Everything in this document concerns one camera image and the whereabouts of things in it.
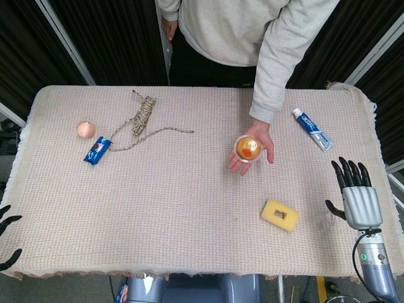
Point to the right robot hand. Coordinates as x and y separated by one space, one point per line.
361 205

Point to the person's open hand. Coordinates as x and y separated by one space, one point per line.
263 148

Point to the person's hand at side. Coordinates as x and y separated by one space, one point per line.
169 26

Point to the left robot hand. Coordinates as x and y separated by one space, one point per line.
8 233

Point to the clear cup with orange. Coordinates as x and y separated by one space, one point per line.
248 148

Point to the grey sweatshirt sleeve forearm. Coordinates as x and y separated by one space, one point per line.
271 63

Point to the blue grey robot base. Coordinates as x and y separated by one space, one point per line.
189 288

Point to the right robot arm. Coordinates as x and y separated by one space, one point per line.
375 268

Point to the person's grey sweatshirt torso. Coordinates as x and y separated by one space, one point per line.
221 28

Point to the white blue toothpaste tube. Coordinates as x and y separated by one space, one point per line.
313 129

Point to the yellow sponge with hole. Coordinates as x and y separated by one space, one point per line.
280 214

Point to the beige woven tablecloth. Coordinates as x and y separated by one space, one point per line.
189 189

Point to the blue cookie packet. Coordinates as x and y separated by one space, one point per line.
97 150

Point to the pink round ball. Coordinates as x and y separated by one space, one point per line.
86 129

